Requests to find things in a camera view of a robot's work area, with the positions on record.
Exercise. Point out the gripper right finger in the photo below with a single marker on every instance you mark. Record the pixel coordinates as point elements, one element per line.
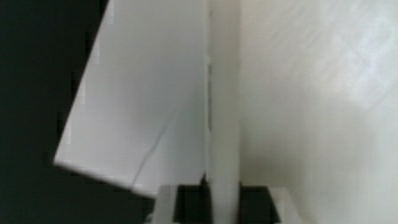
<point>268,206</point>

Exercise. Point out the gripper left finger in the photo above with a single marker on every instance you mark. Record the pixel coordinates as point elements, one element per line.
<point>182,205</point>

